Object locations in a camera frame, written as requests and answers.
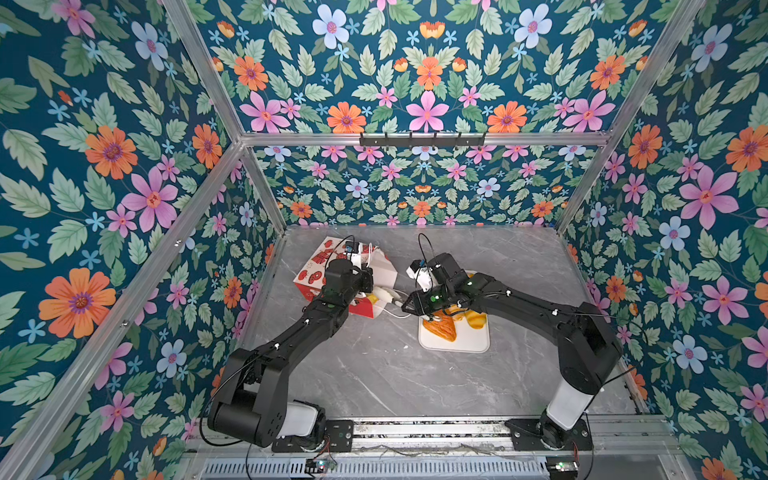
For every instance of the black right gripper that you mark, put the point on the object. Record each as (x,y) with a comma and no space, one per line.
(417,300)

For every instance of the orange brown fake croissant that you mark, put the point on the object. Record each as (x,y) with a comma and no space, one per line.
(441,325)

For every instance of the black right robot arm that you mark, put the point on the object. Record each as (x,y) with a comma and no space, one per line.
(588,350)

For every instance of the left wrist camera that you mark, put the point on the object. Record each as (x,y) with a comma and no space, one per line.
(359,253)

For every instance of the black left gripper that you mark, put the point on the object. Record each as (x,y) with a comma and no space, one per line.
(364,274)

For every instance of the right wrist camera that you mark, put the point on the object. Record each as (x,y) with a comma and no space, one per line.
(419,271)

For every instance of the aluminium frame post right rear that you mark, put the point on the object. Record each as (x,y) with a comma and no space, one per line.
(682,19)

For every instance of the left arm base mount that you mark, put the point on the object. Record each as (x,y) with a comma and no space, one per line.
(307,429)

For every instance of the steel tongs with white tips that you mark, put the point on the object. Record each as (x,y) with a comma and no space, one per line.
(391,296)

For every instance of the aluminium beam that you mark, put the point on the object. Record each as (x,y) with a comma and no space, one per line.
(525,139)
(42,431)

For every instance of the red printed white paper bag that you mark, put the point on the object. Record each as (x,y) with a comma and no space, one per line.
(321,276)

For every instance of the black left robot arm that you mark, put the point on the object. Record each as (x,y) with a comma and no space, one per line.
(251,401)

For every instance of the white plastic tray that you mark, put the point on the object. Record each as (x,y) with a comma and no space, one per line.
(468,340)

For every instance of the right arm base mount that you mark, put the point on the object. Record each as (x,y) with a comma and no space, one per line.
(542,433)

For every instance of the long spiral fake bread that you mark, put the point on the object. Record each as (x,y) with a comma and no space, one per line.
(456,313)

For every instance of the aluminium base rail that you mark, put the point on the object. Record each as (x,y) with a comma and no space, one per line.
(502,436)

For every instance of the aluminium frame post left rear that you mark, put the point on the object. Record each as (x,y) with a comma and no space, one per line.
(181,17)

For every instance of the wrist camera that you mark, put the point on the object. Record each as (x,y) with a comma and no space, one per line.
(359,253)
(419,271)

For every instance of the black hook rail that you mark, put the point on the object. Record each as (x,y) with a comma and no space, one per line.
(411,139)

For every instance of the aluminium frame post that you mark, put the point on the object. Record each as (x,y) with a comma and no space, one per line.
(181,17)
(682,19)

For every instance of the aluminium rear top beam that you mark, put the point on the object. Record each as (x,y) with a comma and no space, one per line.
(525,139)

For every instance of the aluminium left side beam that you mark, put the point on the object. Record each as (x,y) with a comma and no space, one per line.
(42,431)

